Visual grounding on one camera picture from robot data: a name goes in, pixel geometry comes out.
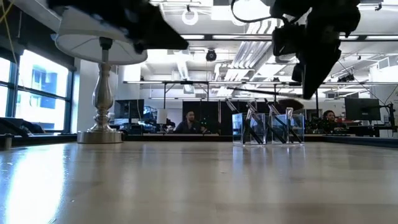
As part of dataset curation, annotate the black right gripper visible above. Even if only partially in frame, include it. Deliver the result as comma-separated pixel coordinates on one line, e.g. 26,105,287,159
272,23,342,100

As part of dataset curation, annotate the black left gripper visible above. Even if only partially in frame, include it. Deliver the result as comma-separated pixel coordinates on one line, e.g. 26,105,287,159
49,0,189,54

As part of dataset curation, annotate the black eyeliner pencil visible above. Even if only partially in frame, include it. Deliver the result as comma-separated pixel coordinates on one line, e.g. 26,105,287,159
226,86,305,98

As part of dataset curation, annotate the clear acrylic brush holder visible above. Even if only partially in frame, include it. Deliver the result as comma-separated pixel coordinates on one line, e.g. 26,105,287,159
232,111,305,146

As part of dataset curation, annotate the person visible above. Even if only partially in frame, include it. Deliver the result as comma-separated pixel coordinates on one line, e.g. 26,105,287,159
320,109,348,133
174,110,208,134

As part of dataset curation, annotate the black computer monitor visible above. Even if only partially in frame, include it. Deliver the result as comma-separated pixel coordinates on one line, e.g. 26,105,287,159
344,98,381,121
113,99,146,119

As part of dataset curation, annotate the white shade silver table lamp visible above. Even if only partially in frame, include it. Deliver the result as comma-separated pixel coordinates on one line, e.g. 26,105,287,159
55,0,149,144

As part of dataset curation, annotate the black hanging camera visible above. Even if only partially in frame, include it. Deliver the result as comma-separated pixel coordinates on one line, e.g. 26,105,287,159
337,73,356,83

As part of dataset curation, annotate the white cable coil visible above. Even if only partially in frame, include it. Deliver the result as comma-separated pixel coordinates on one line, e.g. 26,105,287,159
182,7,199,26

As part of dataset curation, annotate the black metal rig frame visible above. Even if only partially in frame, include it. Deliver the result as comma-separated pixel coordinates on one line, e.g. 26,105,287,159
123,80,398,110

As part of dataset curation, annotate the black aluminium table frame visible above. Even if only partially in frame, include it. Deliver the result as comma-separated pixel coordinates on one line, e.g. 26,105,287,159
0,133,398,152

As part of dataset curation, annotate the yellow hanging cable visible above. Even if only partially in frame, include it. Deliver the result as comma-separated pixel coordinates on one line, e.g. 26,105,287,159
0,0,18,63

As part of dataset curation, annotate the grey metal post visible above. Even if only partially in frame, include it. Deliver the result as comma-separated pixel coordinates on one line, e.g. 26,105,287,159
0,133,15,150

